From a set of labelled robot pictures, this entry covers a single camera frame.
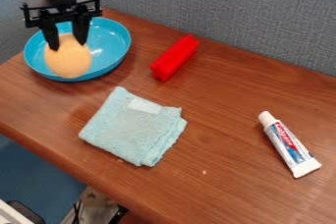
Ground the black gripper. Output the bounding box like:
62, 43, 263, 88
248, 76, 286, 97
20, 0, 103, 51

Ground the blue plate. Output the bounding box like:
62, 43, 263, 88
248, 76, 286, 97
24, 18, 131, 83

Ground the yellow foam ball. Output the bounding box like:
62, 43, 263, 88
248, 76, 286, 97
44, 33, 94, 79

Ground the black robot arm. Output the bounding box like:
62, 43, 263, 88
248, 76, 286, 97
20, 0, 103, 51

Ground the red plastic block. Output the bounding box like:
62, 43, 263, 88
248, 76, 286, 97
150, 34, 200, 82

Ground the light blue folded cloth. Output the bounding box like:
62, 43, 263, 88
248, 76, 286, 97
79, 86, 188, 167

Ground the beige bag under table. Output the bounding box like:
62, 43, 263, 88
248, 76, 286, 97
60, 187, 127, 224

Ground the black chair part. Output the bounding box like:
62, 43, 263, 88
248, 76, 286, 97
8, 200, 46, 224

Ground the white object at corner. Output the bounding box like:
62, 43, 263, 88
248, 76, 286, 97
0, 199, 34, 224

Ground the white toothpaste tube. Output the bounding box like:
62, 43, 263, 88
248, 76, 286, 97
259, 111, 322, 179

